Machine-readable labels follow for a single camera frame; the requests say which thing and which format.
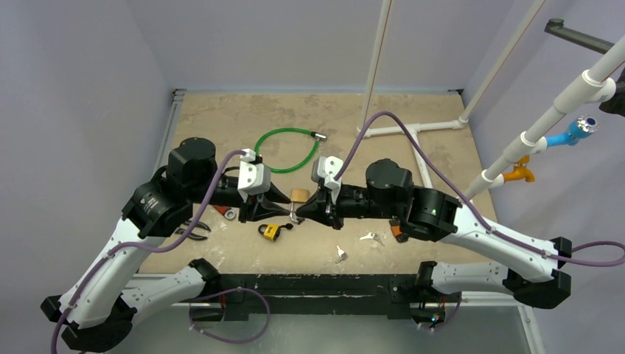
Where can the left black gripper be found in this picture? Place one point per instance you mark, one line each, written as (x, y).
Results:
(251, 204)

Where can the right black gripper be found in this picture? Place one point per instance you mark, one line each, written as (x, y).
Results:
(331, 209)

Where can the large brass padlock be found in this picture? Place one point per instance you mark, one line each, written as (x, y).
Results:
(298, 197)

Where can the small yellow padlock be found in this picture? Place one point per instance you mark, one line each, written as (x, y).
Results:
(272, 232)

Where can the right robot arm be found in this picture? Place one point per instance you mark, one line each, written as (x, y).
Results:
(515, 266)

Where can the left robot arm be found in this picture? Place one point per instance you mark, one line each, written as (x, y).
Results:
(98, 312)

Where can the orange hex key set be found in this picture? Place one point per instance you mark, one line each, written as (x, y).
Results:
(397, 233)

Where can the black pliers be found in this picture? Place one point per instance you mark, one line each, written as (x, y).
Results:
(198, 233)

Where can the orange faucet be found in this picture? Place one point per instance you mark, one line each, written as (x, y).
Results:
(520, 171)

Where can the blue faucet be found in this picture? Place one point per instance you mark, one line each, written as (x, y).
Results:
(581, 128)

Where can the black overhead bar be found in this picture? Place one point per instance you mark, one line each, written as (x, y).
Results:
(556, 27)

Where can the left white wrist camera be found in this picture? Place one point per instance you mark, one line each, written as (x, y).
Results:
(254, 175)

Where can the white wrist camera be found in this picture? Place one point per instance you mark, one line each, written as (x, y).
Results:
(254, 175)
(324, 170)

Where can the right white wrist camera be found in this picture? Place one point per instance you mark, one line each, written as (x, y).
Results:
(324, 170)

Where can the green cable lock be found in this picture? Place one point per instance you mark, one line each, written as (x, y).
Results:
(290, 147)

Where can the white pvc pipe frame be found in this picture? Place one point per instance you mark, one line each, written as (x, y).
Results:
(593, 85)

